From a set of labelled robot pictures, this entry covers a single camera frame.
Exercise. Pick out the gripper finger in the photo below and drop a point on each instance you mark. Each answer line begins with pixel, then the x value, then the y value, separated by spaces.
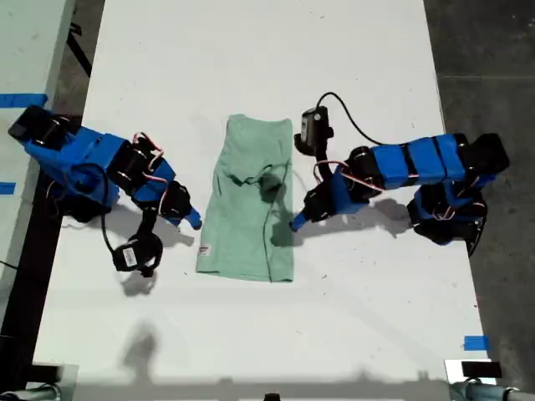
pixel 184 222
pixel 297 219
pixel 305 225
pixel 195 218

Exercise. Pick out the pale green T-shirt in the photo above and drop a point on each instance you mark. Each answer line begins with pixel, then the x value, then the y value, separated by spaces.
pixel 238 234

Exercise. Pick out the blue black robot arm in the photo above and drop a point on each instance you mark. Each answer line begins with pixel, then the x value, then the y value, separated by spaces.
pixel 418 160
pixel 83 154

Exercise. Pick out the short blue tape strip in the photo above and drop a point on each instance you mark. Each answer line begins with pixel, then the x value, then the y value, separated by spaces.
pixel 7 188

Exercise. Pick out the small black round object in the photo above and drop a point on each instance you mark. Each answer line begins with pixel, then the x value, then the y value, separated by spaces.
pixel 272 397

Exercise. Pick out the long blue tape strip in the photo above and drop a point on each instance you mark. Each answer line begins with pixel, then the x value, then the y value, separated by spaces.
pixel 21 100

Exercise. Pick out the small black box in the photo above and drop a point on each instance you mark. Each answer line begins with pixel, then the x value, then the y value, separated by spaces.
pixel 480 369
pixel 45 373

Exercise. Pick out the square blue tape piece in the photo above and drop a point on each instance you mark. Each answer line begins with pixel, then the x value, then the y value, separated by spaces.
pixel 476 343

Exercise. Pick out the pale side table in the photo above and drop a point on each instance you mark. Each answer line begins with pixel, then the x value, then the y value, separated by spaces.
pixel 25 50

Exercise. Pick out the short black camera stalk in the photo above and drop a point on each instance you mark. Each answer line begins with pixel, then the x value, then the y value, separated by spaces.
pixel 146 221
pixel 322 160

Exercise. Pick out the black camera box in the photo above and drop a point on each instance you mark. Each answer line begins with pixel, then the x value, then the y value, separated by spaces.
pixel 313 129
pixel 136 255

